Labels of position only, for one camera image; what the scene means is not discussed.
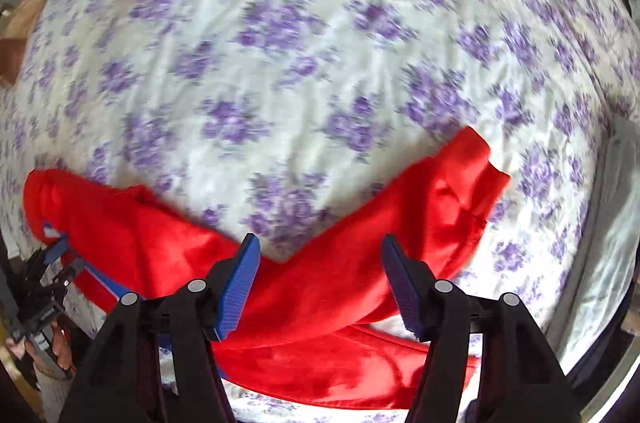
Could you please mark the person's left hand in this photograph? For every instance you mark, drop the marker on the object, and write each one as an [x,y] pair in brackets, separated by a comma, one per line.
[62,348]

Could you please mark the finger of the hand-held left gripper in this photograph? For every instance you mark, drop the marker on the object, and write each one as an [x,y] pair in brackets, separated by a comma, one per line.
[54,249]

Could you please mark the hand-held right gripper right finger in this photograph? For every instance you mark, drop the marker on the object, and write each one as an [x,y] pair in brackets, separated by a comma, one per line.
[403,288]

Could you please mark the wooden furniture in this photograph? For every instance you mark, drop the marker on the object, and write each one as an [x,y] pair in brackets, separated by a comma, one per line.
[15,38]

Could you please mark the purple floral bed sheet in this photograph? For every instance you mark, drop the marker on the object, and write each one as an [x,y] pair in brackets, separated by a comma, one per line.
[300,53]

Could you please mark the red pants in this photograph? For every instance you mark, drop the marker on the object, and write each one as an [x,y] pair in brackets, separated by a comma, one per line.
[320,283]

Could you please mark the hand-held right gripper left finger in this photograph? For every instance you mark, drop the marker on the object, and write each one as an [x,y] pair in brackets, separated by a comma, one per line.
[242,285]

